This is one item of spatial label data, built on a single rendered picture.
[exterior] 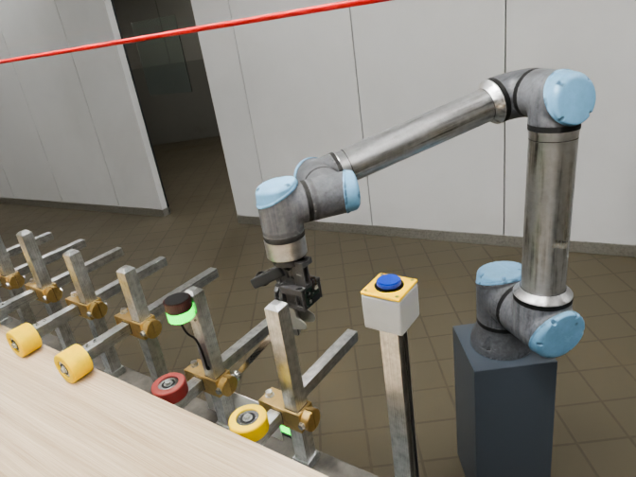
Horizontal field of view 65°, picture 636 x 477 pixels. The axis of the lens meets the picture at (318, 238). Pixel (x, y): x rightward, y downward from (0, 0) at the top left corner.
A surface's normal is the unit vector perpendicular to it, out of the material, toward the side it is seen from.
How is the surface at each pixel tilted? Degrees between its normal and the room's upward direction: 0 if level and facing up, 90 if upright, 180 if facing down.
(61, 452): 0
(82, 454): 0
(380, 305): 90
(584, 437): 0
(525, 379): 90
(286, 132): 90
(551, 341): 95
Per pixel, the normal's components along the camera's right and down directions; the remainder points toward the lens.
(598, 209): -0.48, 0.41
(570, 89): 0.27, 0.22
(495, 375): 0.02, 0.39
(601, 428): -0.14, -0.91
